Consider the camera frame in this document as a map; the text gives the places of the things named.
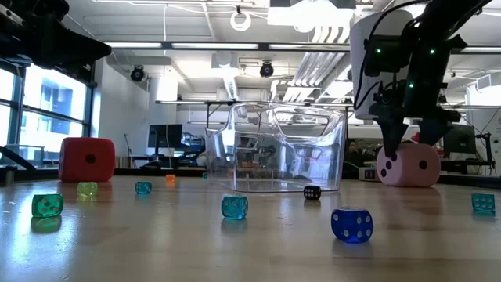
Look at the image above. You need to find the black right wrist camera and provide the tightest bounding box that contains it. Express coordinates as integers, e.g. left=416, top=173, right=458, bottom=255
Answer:
left=363, top=34, right=410, bottom=78

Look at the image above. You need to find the large red foam die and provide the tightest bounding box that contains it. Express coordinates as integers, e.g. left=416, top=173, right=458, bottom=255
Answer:
left=58, top=136, right=117, bottom=183

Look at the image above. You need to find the long ceiling light bar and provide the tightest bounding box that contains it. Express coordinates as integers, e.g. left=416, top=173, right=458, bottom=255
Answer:
left=103, top=41, right=351, bottom=51

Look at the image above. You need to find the small green die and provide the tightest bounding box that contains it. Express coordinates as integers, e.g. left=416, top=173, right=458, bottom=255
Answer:
left=31, top=193, right=64, bottom=219

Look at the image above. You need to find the person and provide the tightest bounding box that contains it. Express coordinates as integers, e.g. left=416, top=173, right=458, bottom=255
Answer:
left=347, top=139, right=367, bottom=168

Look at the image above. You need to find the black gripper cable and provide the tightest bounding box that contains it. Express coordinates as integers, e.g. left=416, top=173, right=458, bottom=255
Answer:
left=353, top=0, right=422, bottom=111

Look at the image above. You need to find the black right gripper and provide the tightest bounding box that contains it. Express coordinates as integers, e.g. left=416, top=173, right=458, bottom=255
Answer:
left=369, top=37, right=467, bottom=160

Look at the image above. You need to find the small black die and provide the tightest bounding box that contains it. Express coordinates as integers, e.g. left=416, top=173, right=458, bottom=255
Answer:
left=303, top=185, right=322, bottom=201

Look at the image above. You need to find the clear plastic bin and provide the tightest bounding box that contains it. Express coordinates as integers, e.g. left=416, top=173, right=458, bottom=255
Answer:
left=205, top=101, right=348, bottom=193

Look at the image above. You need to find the small yellow-green die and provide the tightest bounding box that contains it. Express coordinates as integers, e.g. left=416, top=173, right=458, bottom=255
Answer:
left=77, top=182, right=99, bottom=198

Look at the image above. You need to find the large pink foam die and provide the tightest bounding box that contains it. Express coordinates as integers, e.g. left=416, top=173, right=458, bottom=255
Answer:
left=376, top=143, right=442, bottom=188

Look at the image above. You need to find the small blue die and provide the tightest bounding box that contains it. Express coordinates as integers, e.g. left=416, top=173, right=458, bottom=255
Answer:
left=330, top=207, right=374, bottom=244

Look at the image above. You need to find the black metal table frame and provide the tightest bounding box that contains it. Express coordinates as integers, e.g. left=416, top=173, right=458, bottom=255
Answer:
left=0, top=145, right=501, bottom=189

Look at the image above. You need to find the black computer monitor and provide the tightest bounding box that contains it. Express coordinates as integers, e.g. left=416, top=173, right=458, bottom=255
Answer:
left=444, top=124, right=477, bottom=154
left=147, top=124, right=183, bottom=149

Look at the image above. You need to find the table lamp with white shade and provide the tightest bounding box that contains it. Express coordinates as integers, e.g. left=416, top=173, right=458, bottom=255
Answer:
left=349, top=9, right=416, bottom=183

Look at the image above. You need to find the white hanging ring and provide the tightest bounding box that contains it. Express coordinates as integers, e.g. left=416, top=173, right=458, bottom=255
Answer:
left=229, top=10, right=252, bottom=32

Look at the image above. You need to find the large glass window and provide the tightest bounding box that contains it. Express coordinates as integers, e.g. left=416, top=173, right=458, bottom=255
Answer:
left=0, top=64, right=95, bottom=165

